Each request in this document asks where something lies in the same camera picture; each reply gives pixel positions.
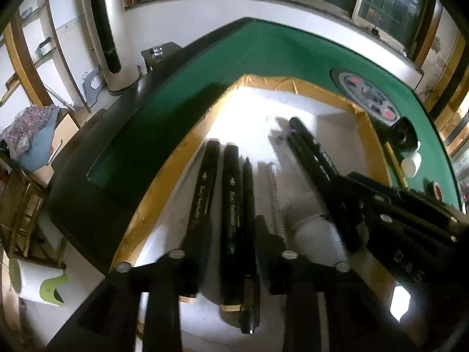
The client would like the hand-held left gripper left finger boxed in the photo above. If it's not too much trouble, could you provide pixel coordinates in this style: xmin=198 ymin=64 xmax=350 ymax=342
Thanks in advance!
xmin=47 ymin=220 xmax=214 ymax=352

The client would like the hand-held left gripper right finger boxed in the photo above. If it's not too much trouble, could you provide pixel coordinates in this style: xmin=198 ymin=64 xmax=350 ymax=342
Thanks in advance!
xmin=256 ymin=216 xmax=418 ymax=352

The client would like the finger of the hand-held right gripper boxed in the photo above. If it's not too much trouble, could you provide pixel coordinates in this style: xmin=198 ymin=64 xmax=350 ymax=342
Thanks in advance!
xmin=330 ymin=177 xmax=459 ymax=254
xmin=346 ymin=172 xmax=464 ymax=225

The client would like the slim black pen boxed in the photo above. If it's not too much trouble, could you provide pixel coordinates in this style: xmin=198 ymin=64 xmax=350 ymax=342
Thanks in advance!
xmin=240 ymin=156 xmax=261 ymax=335

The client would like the black marker with white print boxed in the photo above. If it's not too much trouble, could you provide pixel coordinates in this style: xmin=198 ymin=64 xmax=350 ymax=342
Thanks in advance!
xmin=181 ymin=138 xmax=221 ymax=303
xmin=286 ymin=116 xmax=343 ymax=206
xmin=220 ymin=142 xmax=244 ymax=312

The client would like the yellow stick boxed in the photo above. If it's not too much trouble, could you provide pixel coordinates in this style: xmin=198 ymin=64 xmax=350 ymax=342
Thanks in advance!
xmin=385 ymin=141 xmax=408 ymax=187

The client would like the small white cylinder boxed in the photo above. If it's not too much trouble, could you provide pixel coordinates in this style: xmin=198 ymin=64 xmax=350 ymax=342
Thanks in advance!
xmin=400 ymin=151 xmax=422 ymax=177

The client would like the white cylinder glue stick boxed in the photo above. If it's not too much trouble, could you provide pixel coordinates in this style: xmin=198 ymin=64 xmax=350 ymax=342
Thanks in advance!
xmin=284 ymin=194 xmax=350 ymax=265

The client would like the black round cup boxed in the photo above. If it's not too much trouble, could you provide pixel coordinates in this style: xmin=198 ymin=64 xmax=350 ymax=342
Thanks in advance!
xmin=390 ymin=116 xmax=419 ymax=151

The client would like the clear white pen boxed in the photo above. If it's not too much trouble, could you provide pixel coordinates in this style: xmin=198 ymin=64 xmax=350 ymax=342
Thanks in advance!
xmin=266 ymin=161 xmax=290 ymax=243

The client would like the round table control panel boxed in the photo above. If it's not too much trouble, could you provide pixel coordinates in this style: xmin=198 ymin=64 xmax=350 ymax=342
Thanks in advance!
xmin=330 ymin=68 xmax=401 ymax=123

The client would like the green paper towel holder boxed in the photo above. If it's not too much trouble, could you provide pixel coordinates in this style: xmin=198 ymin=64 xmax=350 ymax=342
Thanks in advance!
xmin=38 ymin=273 xmax=69 ymax=307

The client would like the white mat with yellow tape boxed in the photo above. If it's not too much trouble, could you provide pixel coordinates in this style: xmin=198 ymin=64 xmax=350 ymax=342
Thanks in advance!
xmin=110 ymin=74 xmax=407 ymax=352

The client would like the white paper towel roll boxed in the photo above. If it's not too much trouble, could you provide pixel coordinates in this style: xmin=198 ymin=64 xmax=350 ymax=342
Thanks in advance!
xmin=9 ymin=258 xmax=63 ymax=303

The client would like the wooden chair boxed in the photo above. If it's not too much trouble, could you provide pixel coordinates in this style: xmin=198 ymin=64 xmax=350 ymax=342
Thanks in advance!
xmin=0 ymin=154 xmax=68 ymax=268

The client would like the light wooden box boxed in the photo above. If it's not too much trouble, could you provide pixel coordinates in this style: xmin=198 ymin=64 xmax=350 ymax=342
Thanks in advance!
xmin=31 ymin=112 xmax=80 ymax=187

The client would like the blue cloth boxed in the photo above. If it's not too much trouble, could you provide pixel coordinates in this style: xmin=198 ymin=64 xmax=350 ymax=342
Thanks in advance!
xmin=18 ymin=110 xmax=60 ymax=172

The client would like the green mahjong table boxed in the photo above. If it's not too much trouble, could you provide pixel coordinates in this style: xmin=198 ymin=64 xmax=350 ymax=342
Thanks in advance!
xmin=47 ymin=16 xmax=462 ymax=275

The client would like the dark wooden stool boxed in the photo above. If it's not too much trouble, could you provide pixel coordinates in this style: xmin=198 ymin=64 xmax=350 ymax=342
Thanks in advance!
xmin=141 ymin=42 xmax=183 ymax=74

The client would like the floral cloth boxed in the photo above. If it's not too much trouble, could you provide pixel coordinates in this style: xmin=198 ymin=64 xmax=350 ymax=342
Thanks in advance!
xmin=0 ymin=104 xmax=59 ymax=152

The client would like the white tower air conditioner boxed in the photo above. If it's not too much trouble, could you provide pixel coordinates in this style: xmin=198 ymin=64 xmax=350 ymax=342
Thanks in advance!
xmin=79 ymin=0 xmax=142 ymax=94

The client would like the grey plastic bracket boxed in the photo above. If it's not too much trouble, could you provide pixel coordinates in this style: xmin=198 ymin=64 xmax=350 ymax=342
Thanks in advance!
xmin=82 ymin=68 xmax=107 ymax=109

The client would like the wooden wall shelf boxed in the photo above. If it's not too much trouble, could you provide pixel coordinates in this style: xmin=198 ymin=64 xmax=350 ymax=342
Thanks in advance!
xmin=0 ymin=0 xmax=92 ymax=114

